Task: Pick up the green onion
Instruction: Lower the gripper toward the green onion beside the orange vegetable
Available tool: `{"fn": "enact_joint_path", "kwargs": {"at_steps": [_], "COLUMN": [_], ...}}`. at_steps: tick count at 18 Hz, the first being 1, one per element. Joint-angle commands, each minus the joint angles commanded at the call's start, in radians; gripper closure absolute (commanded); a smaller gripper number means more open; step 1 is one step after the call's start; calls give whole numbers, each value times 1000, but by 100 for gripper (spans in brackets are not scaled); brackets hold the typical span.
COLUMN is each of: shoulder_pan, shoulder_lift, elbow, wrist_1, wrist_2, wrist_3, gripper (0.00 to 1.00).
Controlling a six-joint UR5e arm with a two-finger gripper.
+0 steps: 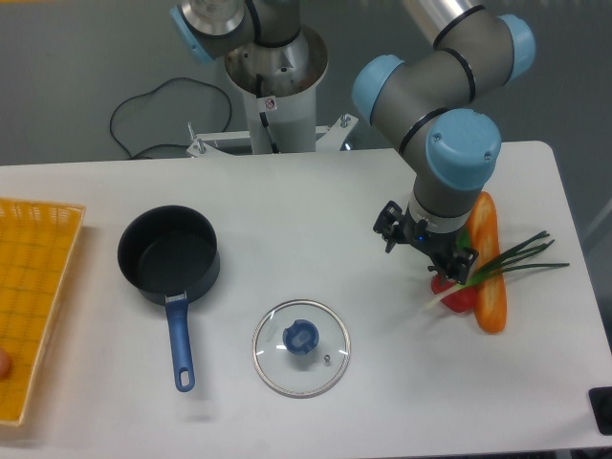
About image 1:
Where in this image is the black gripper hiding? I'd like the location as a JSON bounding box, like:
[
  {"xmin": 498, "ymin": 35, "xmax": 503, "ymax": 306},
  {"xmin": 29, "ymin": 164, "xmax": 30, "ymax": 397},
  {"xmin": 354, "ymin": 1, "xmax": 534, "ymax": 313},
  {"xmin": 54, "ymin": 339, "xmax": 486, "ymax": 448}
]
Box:
[{"xmin": 373, "ymin": 201, "xmax": 479, "ymax": 285}]

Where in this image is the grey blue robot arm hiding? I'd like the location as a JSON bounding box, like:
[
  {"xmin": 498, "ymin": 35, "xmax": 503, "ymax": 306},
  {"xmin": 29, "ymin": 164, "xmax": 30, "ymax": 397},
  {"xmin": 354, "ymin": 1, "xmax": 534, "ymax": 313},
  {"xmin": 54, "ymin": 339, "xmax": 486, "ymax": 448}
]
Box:
[{"xmin": 170, "ymin": 1, "xmax": 536, "ymax": 283}]

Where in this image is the green onion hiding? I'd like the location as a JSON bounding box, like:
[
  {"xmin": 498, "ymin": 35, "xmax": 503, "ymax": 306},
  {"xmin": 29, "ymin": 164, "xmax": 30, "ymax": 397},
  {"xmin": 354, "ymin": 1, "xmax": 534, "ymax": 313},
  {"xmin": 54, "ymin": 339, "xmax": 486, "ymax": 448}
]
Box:
[{"xmin": 423, "ymin": 230, "xmax": 570, "ymax": 310}]

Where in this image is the red bell pepper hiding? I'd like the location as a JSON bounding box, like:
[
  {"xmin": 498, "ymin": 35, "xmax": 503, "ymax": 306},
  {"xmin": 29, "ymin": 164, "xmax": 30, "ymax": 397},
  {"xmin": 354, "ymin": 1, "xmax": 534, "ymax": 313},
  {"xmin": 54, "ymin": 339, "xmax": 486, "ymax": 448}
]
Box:
[{"xmin": 430, "ymin": 274, "xmax": 477, "ymax": 314}]

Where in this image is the orange baguette bread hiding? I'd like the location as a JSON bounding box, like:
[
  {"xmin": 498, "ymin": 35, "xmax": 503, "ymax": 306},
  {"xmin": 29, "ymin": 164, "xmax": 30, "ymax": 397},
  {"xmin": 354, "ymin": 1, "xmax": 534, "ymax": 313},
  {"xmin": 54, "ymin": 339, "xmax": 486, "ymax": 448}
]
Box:
[{"xmin": 467, "ymin": 191, "xmax": 507, "ymax": 335}]

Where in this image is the glass lid blue knob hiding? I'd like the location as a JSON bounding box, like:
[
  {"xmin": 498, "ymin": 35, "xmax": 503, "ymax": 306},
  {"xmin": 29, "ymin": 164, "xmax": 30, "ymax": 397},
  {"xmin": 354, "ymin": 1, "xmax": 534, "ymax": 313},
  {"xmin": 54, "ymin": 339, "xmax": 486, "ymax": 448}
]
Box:
[{"xmin": 251, "ymin": 299, "xmax": 351, "ymax": 399}]

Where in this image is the black object table corner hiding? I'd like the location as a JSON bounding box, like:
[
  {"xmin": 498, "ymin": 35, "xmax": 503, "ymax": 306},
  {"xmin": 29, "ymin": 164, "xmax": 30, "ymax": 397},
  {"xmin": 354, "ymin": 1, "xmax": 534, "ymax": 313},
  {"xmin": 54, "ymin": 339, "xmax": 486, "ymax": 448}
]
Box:
[{"xmin": 588, "ymin": 386, "xmax": 612, "ymax": 436}]

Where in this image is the yellow woven basket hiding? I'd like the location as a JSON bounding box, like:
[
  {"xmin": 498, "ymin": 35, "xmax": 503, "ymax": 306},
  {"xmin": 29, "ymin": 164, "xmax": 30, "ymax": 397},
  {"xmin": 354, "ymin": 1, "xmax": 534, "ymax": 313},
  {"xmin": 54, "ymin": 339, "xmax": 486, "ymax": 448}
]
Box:
[{"xmin": 1, "ymin": 198, "xmax": 86, "ymax": 426}]

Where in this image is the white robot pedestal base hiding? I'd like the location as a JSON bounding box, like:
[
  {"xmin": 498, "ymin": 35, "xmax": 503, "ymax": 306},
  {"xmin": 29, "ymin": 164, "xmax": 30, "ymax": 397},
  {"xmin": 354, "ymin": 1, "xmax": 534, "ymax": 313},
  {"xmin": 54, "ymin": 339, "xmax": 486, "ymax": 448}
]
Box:
[{"xmin": 186, "ymin": 23, "xmax": 360, "ymax": 157}]

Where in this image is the dark saucepan blue handle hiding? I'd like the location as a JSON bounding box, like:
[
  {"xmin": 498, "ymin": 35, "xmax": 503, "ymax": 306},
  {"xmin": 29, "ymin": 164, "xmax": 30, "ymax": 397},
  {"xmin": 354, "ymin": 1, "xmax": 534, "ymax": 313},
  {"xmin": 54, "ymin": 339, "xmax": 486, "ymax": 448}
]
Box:
[{"xmin": 118, "ymin": 205, "xmax": 220, "ymax": 392}]

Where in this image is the black cable on floor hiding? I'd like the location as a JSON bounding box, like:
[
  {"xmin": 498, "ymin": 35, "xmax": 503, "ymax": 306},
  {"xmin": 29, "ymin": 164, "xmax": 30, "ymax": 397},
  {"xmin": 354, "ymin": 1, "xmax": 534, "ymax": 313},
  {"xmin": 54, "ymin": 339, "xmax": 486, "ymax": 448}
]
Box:
[{"xmin": 109, "ymin": 76, "xmax": 233, "ymax": 161}]

